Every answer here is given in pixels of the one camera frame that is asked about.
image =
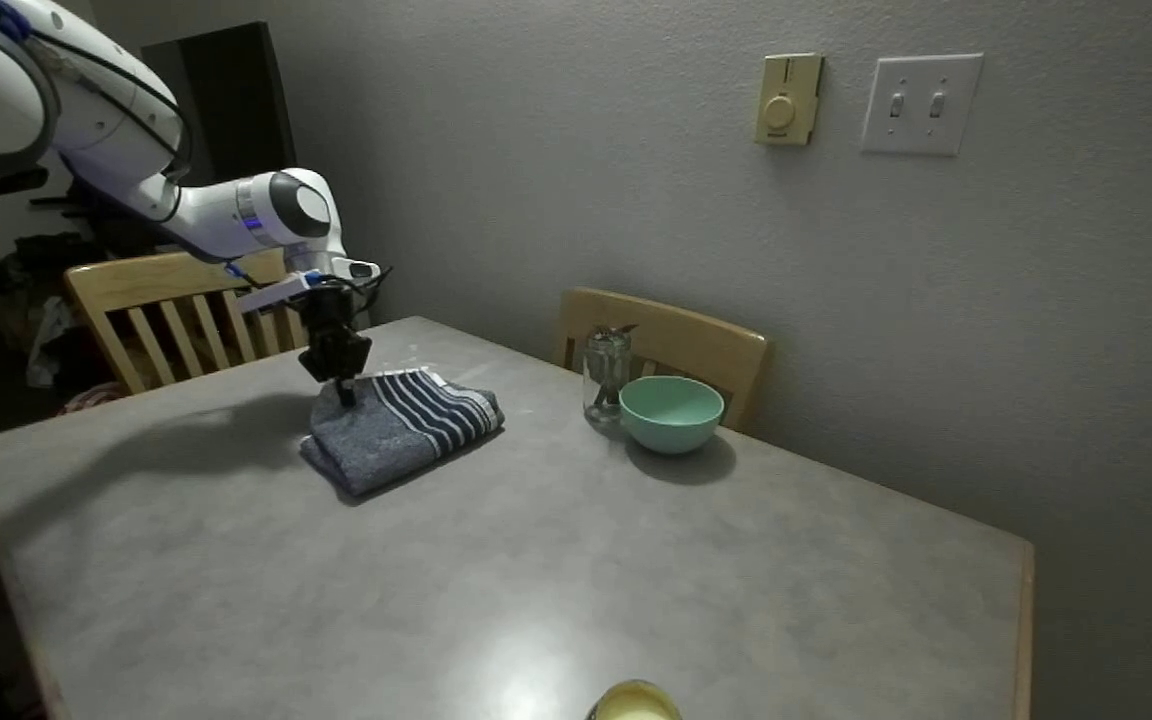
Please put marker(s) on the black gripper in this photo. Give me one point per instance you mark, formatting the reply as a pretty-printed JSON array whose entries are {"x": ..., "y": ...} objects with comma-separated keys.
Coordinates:
[{"x": 335, "y": 334}]

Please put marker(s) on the dark blue striped towel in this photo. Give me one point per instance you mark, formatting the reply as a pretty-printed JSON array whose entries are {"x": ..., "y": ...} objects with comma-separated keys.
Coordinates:
[{"x": 389, "y": 441}]

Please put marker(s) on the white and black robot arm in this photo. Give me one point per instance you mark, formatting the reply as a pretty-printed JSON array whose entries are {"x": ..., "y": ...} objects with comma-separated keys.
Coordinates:
[{"x": 111, "y": 120}]

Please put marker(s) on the wooden chair with slatted back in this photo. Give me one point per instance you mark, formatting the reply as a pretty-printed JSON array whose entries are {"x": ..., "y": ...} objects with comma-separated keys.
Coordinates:
[{"x": 136, "y": 287}]

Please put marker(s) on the glass jar with utensils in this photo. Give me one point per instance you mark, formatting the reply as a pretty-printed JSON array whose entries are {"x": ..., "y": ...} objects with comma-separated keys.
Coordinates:
[{"x": 600, "y": 374}]

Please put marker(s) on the black monitor screen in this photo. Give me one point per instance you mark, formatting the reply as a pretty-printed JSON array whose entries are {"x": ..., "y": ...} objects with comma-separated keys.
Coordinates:
[{"x": 239, "y": 105}]

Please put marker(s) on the green bowl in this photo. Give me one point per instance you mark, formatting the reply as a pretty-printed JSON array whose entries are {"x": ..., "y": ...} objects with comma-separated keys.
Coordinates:
[{"x": 671, "y": 413}]

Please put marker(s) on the wooden chair with solid backrest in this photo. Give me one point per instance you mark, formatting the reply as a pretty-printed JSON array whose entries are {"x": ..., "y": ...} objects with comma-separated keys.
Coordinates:
[{"x": 683, "y": 340}]

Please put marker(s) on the beige round dial thermostat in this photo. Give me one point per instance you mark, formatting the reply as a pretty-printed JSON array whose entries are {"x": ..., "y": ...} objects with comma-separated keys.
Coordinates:
[{"x": 788, "y": 103}]

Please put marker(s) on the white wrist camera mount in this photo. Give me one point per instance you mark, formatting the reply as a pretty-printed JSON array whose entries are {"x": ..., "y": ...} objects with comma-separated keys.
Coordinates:
[{"x": 285, "y": 288}]

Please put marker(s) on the white double light switch plate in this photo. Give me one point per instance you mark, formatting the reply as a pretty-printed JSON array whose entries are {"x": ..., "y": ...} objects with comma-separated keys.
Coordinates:
[{"x": 921, "y": 105}]

